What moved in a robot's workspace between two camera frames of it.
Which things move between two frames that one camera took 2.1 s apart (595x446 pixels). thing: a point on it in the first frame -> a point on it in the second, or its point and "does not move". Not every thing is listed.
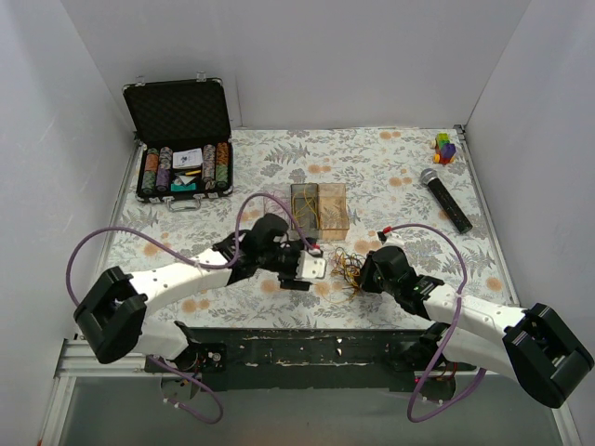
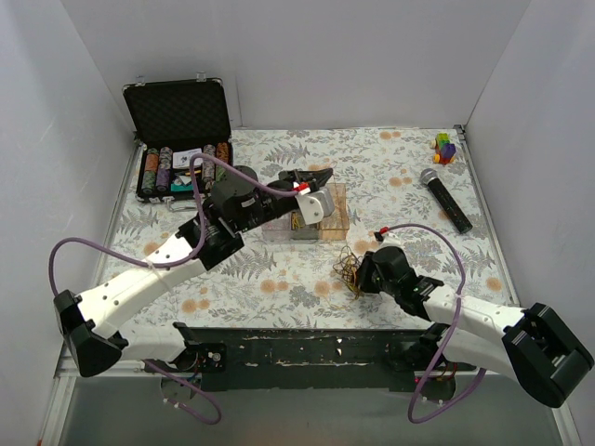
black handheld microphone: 429,177 does not move
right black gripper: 368,271 does not move
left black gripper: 292,260 -> 288,187
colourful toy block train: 444,149 does not move
